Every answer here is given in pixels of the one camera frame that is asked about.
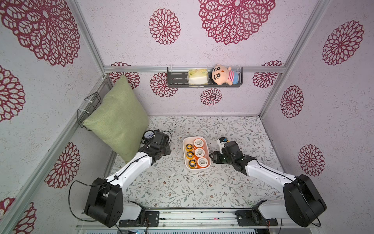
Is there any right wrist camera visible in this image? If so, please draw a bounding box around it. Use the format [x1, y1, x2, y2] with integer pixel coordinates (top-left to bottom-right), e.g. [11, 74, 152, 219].
[217, 137, 229, 154]

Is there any orange white tape roll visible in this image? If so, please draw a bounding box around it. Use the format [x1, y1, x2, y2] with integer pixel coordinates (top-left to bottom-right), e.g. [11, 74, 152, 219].
[197, 157, 209, 169]
[193, 138, 205, 149]
[194, 148, 206, 159]

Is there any orange white tape roll bottom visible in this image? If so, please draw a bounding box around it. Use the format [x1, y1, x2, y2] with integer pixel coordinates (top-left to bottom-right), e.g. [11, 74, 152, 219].
[197, 157, 209, 169]

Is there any black wall shelf basket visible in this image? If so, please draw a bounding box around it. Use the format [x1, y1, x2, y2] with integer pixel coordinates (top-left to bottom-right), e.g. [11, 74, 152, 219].
[167, 65, 243, 88]

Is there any black pressure gauge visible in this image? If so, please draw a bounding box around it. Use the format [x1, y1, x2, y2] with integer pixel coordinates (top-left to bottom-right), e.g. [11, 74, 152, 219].
[141, 130, 155, 144]

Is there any black wire wall rack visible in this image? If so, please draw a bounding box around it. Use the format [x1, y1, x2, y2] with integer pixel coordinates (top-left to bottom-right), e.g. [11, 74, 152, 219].
[77, 92, 101, 131]

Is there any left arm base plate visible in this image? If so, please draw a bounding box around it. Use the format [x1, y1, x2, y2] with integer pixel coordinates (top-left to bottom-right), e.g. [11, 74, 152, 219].
[119, 211, 160, 228]

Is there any aluminium front rail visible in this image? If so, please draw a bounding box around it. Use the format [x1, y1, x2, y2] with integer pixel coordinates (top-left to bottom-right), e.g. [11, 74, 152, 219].
[73, 208, 323, 234]

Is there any white plastic storage box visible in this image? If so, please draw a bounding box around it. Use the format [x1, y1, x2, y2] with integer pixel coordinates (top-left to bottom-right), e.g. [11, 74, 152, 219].
[182, 136, 211, 171]

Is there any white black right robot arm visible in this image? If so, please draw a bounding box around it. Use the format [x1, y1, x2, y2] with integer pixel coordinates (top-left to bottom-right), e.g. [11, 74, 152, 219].
[209, 137, 327, 228]

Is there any yellow black tape roll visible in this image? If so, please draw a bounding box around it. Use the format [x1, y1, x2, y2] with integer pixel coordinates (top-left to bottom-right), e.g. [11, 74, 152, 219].
[186, 151, 194, 160]
[188, 159, 197, 169]
[185, 144, 193, 152]

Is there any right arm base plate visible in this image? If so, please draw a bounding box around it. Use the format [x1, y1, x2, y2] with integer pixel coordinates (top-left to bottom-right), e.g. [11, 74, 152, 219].
[235, 210, 278, 227]

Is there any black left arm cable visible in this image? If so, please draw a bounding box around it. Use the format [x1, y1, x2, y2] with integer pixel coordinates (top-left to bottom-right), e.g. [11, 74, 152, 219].
[68, 130, 173, 234]

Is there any plush doll striped shirt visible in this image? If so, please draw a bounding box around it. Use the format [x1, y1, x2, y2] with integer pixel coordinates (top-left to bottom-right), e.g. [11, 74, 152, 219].
[211, 64, 239, 86]

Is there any yellow green sponge pack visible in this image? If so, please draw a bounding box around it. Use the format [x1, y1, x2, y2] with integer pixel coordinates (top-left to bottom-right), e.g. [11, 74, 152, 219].
[188, 69, 209, 85]

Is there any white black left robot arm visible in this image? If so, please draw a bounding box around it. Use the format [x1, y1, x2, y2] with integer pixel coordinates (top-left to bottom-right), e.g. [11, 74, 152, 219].
[84, 130, 171, 228]

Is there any green square pillow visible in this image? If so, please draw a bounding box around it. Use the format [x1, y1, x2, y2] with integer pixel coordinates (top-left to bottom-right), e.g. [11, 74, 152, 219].
[83, 75, 149, 162]

